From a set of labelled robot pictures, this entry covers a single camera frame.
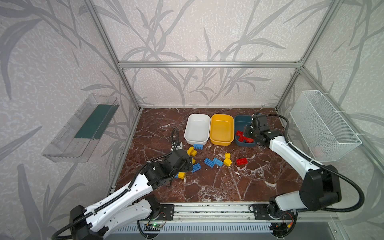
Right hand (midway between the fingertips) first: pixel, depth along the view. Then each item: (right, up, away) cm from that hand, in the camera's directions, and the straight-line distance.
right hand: (246, 125), depth 89 cm
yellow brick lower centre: (-11, -22, 0) cm, 25 cm away
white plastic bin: (-30, -3, +16) cm, 34 cm away
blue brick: (-22, -23, +2) cm, 32 cm away
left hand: (-34, -16, -12) cm, 39 cm away
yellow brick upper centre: (-10, -19, +5) cm, 22 cm away
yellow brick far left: (-38, -28, -5) cm, 48 cm away
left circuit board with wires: (-51, -49, -18) cm, 72 cm away
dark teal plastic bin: (+1, +2, +20) cm, 20 cm away
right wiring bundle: (+12, -50, -17) cm, 54 cm away
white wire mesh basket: (+27, -4, -27) cm, 38 cm away
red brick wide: (-3, -22, +1) cm, 22 cm away
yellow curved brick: (-35, -16, +5) cm, 38 cm away
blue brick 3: (-30, -25, -1) cm, 39 cm away
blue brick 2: (-17, -23, +2) cm, 28 cm away
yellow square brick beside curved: (-32, -18, +5) cm, 37 cm away
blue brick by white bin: (-28, -14, +7) cm, 32 cm away
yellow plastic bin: (-13, -4, +17) cm, 21 cm away
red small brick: (0, -9, +10) cm, 13 cm away
